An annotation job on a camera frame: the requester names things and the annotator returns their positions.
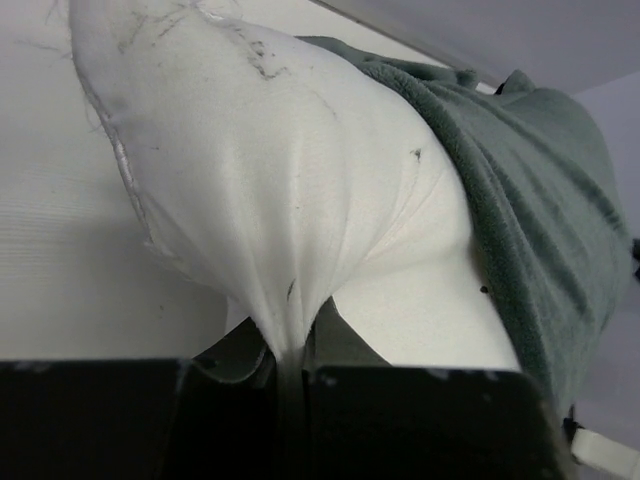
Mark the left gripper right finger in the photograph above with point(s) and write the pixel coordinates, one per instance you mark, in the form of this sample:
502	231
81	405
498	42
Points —
333	342

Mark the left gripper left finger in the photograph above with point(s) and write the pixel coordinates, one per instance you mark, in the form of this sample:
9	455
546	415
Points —
240	359

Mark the white pillow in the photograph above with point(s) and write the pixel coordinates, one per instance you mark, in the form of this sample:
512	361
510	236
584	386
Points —
280	175

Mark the zebra and green pillowcase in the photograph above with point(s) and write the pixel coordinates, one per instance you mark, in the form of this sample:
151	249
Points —
546	212

